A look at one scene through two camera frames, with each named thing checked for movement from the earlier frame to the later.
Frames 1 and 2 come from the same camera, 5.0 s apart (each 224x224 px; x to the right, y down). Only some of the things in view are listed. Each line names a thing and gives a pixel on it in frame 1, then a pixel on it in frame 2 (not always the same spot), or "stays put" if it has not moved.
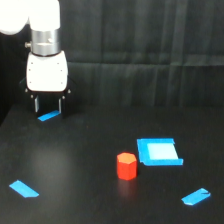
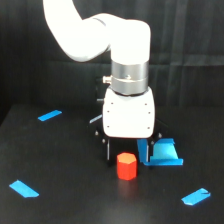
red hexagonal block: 127,166 stays put
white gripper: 47,77 to 128,116
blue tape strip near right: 196,196 stays put
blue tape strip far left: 48,115 stays put
